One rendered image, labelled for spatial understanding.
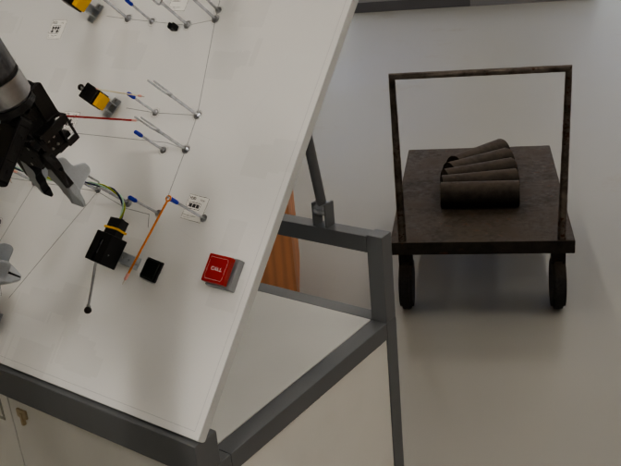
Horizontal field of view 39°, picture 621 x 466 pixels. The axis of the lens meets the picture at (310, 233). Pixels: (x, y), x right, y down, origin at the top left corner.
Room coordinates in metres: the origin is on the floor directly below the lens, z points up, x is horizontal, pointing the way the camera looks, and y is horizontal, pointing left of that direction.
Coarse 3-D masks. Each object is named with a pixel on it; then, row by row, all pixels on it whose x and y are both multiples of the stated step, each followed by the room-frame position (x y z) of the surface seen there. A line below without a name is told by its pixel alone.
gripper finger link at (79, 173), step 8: (64, 160) 1.39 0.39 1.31; (64, 168) 1.38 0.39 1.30; (72, 168) 1.39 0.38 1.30; (80, 168) 1.40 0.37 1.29; (88, 168) 1.41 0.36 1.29; (48, 176) 1.38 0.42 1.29; (72, 176) 1.39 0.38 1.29; (80, 176) 1.40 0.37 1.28; (88, 176) 1.41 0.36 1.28; (56, 184) 1.38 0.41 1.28; (72, 184) 1.37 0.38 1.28; (80, 184) 1.39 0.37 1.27; (64, 192) 1.38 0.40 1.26; (72, 192) 1.37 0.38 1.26; (72, 200) 1.38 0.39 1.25; (80, 200) 1.39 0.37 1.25
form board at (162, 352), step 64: (0, 0) 2.27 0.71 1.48; (192, 0) 1.88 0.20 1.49; (256, 0) 1.78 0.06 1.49; (320, 0) 1.68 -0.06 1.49; (64, 64) 1.98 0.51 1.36; (128, 64) 1.87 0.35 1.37; (192, 64) 1.76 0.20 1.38; (256, 64) 1.67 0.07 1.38; (320, 64) 1.59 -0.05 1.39; (128, 128) 1.75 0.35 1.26; (192, 128) 1.66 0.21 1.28; (256, 128) 1.57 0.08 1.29; (0, 192) 1.84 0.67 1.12; (128, 192) 1.64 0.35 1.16; (192, 192) 1.55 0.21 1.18; (256, 192) 1.48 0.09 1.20; (64, 256) 1.62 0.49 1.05; (192, 256) 1.46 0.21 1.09; (256, 256) 1.39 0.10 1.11; (64, 320) 1.52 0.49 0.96; (128, 320) 1.44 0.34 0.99; (192, 320) 1.37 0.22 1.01; (64, 384) 1.43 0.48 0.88; (128, 384) 1.35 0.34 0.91; (192, 384) 1.29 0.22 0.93
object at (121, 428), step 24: (0, 384) 1.53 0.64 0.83; (24, 384) 1.48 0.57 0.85; (48, 384) 1.45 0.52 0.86; (48, 408) 1.44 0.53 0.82; (72, 408) 1.40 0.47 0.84; (96, 408) 1.35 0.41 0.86; (96, 432) 1.36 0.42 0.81; (120, 432) 1.32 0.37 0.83; (144, 432) 1.28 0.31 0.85; (168, 432) 1.26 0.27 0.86; (168, 456) 1.25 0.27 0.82; (192, 456) 1.21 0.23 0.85; (216, 456) 1.24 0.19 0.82
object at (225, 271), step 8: (216, 256) 1.39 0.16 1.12; (224, 256) 1.38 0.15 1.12; (208, 264) 1.39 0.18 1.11; (216, 264) 1.38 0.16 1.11; (224, 264) 1.37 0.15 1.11; (232, 264) 1.37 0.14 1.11; (208, 272) 1.38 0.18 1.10; (216, 272) 1.37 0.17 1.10; (224, 272) 1.36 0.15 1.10; (208, 280) 1.37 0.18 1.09; (216, 280) 1.36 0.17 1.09; (224, 280) 1.35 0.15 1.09
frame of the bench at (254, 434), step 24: (264, 288) 1.91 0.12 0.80; (360, 312) 1.74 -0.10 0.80; (360, 336) 1.64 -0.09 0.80; (384, 336) 1.67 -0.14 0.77; (336, 360) 1.55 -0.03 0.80; (360, 360) 1.60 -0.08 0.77; (312, 384) 1.47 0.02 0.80; (264, 408) 1.40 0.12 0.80; (288, 408) 1.40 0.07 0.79; (240, 432) 1.33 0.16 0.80; (264, 432) 1.34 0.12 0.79; (240, 456) 1.29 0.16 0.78
